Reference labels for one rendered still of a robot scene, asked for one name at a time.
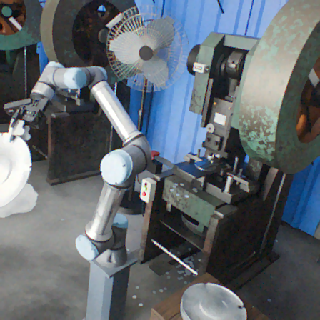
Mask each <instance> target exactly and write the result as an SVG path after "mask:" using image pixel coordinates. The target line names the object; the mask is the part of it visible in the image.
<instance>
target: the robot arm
mask: <svg viewBox="0 0 320 320"><path fill-rule="evenodd" d="M106 80H107V75H106V70H104V69H103V68H101V67H96V66H92V67H86V68H82V67H72V68H65V67H64V66H63V65H61V64H58V63H56V62H50V63H48V64H47V66H46V67H45V68H44V72H43V74H42V75H41V77H40V79H39V81H38V82H37V83H36V85H35V87H34V88H33V90H32V92H31V95H30V97H31V98H30V99H25V100H22V101H13V102H10V103H7V104H4V111H5V112H6V113H7V114H8V115H9V116H11V115H13V117H12V119H11V123H10V126H9V127H10V128H9V140H8V142H9V143H11V141H12V139H13V137H14V136H16V135H17V136H18V137H20V138H21V139H23V140H24V141H28V140H29V139H30V135H29V127H30V126H31V127H32V128H35V129H43V127H44V124H45V123H46V122H47V120H48V118H47V117H46V114H45V112H46V110H47V108H48V106H51V105H52V103H51V102H50V101H51V98H52V96H53V95H54V93H55V91H56V90H57V88H58V87H60V88H72V89H77V88H83V87H87V86H88V87H89V89H90V90H91V92H92V94H93V95H94V97H95V98H96V100H97V101H98V103H99V105H100V106H101V108H102V109H103V110H104V112H105V113H106V115H107V116H108V118H109V121H110V122H111V124H112V125H113V127H114V128H115V129H116V131H117V132H118V134H119V136H120V137H121V139H122V140H123V142H124V143H123V146H124V148H122V149H118V150H115V151H112V152H110V154H108V155H106V156H105V157H104V159H103V161H102V162H101V171H102V173H101V175H102V176H103V179H104V181H105V184H104V187H103V190H102V193H101V196H100V197H99V201H98V204H97V206H96V210H95V212H94V215H93V218H92V220H91V221H90V222H89V223H88V224H87V225H86V228H85V231H84V233H83V234H82V235H79V237H77V238H76V247H77V249H78V251H79V253H80V254H81V255H82V256H83V257H84V258H86V259H88V260H93V259H96V260H97V261H98V263H99V264H101V265H102V266H105V267H106V268H118V267H120V266H123V265H124V264H125V263H126V260H127V251H126V231H127V228H128V221H127V218H126V217H125V216H124V215H123V214H120V213H117V211H118V209H119V206H120V203H121V200H122V199H123V196H124V194H125V191H126V190H127V189H129V188H130V187H131V185H132V183H133V180H134V177H135V176H136V175H138V174H140V173H142V172H144V171H145V170H146V169H147V168H148V167H149V165H150V163H151V158H152V155H151V148H150V146H149V143H148V141H147V140H146V138H145V136H144V134H143V133H142V132H139V130H138V129H137V128H136V127H135V126H134V123H133V122H132V120H131V119H130V118H129V116H128V114H127V113H126V110H125V109H124V108H123V106H122V105H121V103H120V102H119V100H118V99H117V97H116V95H115V94H114V92H113V91H112V90H111V88H110V87H109V85H108V84H107V81H106ZM44 116H45V117H44ZM44 121H45V123H44V124H43V122H44ZM42 124H43V126H41V125H42Z"/></svg>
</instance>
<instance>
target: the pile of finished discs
mask: <svg viewBox="0 0 320 320"><path fill-rule="evenodd" d="M180 306H181V316H182V318H183V320H246V309H245V308H242V306H243V305H242V302H241V300H240V298H239V297H238V296H237V295H236V294H234V293H232V292H231V291H229V290H228V289H225V288H224V287H222V286H219V285H216V284H210V283H207V284H205V286H204V284H202V283H201V284H195V285H193V286H191V287H189V288H188V289H187V290H186V291H185V292H184V294H183V296H182V299H181V305H180Z"/></svg>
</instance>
